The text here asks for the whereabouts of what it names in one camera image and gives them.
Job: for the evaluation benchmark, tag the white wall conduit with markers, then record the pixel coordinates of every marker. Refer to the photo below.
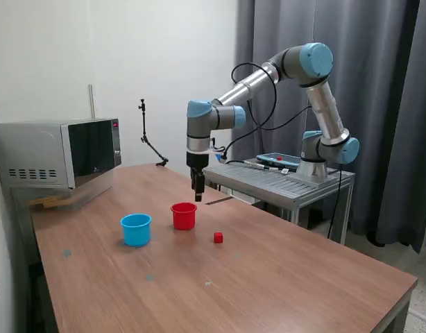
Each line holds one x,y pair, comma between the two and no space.
92,100

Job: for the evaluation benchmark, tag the red plastic cup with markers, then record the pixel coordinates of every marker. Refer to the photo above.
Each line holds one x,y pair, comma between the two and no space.
183,218

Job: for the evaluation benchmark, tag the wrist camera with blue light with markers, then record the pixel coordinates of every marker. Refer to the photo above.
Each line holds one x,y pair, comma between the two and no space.
220,157

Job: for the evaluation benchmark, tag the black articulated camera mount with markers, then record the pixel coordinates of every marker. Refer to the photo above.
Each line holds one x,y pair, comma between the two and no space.
143,121

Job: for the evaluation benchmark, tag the wooden plank pieces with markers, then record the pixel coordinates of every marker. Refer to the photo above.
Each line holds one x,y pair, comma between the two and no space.
50,203

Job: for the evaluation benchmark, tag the blue plastic cup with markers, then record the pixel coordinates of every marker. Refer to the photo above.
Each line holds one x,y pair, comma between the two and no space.
136,232

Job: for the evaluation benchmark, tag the red cube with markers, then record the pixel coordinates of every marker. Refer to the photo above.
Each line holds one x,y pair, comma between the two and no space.
218,237

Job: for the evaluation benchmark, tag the black shoe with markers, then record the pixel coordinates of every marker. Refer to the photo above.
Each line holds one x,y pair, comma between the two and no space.
376,240

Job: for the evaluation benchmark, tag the silver blue UR5e robot arm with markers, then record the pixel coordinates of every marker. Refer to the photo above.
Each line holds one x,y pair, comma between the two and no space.
247,86

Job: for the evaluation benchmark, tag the grey curtain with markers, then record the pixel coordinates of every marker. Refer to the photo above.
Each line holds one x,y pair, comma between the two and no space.
383,69

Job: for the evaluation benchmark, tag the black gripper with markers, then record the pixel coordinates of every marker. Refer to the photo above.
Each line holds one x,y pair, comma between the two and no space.
197,160

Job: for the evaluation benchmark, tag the grey-blue tape spot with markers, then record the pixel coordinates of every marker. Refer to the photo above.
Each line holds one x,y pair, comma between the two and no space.
67,253

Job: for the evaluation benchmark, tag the silver microwave oven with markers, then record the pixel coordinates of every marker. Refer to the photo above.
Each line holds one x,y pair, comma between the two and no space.
36,149

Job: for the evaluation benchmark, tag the black tape strip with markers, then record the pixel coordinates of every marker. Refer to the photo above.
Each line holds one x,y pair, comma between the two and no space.
218,200

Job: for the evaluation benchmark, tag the robot teach pendant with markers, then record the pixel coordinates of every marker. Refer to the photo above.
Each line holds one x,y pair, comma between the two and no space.
279,160

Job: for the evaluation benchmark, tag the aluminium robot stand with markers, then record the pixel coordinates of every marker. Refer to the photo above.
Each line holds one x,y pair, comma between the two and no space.
268,180

